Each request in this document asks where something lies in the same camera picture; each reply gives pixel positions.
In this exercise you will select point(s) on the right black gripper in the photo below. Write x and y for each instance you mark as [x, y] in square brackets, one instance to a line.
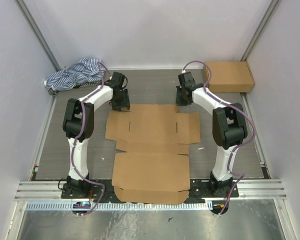
[179, 101]

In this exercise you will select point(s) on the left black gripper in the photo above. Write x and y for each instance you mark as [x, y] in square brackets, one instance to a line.
[125, 103]

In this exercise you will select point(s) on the brown cardboard box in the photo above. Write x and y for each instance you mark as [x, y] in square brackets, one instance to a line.
[152, 142]
[228, 76]

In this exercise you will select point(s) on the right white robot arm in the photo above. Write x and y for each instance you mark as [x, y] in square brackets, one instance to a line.
[229, 128]

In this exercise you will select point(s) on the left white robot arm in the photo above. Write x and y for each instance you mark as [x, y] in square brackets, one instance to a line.
[78, 125]

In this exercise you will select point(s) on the folded brown cardboard box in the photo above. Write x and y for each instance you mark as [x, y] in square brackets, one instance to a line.
[228, 76]

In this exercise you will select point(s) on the blue striped cloth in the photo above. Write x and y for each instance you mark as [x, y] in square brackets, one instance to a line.
[87, 72]

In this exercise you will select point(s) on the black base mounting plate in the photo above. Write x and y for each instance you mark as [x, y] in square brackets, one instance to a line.
[160, 193]

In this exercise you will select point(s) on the slotted cable duct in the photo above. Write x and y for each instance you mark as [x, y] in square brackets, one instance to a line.
[73, 205]

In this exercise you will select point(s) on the aluminium front rail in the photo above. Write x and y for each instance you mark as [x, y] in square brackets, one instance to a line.
[247, 189]

